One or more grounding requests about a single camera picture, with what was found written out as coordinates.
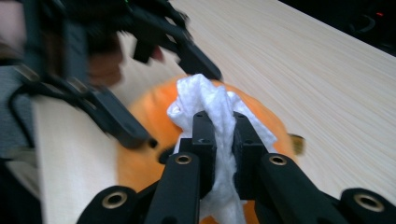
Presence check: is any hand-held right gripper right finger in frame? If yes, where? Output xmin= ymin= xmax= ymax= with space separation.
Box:
xmin=233 ymin=112 xmax=269 ymax=200

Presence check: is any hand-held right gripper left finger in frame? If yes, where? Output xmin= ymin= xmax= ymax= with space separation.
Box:
xmin=178 ymin=110 xmax=218 ymax=200

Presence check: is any orange plush toy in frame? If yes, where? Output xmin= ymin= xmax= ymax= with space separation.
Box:
xmin=116 ymin=74 xmax=306 ymax=224

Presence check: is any white wet wipe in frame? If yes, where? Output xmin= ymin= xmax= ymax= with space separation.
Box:
xmin=166 ymin=73 xmax=278 ymax=224

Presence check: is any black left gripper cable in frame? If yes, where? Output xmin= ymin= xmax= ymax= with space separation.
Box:
xmin=7 ymin=83 xmax=41 ymax=150

